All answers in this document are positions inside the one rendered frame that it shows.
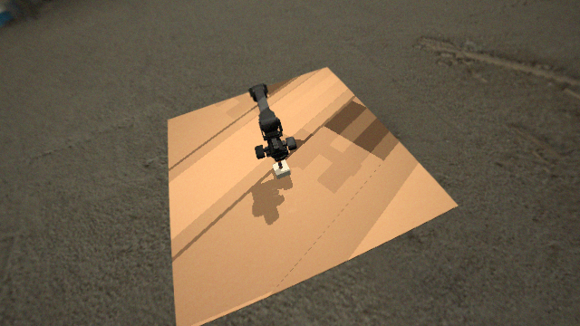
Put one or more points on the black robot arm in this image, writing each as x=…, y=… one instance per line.
x=268, y=123

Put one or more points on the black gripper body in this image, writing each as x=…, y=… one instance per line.
x=260, y=151

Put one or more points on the white square block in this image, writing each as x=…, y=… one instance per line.
x=281, y=172

